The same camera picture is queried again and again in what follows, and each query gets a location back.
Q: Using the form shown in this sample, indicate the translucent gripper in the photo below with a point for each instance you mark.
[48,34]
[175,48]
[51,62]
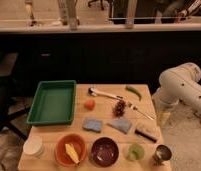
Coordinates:
[162,110]

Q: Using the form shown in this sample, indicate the black and tan brush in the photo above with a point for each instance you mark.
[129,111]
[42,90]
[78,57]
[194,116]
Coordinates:
[146,132]

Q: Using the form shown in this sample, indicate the orange bowl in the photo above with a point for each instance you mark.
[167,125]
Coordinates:
[60,152]

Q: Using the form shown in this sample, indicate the metal cup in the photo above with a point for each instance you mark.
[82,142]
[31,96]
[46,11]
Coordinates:
[161,154]

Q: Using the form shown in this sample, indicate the grey towel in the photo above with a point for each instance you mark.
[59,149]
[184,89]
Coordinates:
[121,124]

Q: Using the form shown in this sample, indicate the black office chair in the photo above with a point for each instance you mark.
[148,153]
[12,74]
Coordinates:
[8,86]

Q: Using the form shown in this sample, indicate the green plastic tray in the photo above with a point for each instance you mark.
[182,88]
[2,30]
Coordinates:
[53,103]

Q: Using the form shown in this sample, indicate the orange tomato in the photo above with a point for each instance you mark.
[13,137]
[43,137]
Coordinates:
[89,104]

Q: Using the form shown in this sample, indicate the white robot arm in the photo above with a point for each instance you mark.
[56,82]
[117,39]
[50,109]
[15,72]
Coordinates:
[177,83]

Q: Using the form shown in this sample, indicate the yellow banana piece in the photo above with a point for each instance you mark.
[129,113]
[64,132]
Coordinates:
[70,150]

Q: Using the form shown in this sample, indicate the blue sponge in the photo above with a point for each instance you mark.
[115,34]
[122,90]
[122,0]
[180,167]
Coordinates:
[92,125]

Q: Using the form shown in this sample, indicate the green cup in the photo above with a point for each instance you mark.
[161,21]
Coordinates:
[135,152]

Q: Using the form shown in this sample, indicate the green chili pepper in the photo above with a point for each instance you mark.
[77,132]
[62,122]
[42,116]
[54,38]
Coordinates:
[135,91]

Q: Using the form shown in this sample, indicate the brown pine cone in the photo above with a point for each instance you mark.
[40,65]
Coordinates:
[119,108]

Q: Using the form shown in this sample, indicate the white paper cup stack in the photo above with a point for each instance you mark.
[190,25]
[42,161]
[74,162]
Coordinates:
[33,146]

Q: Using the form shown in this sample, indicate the dark purple bowl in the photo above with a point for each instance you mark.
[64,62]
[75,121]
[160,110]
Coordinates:
[104,152]

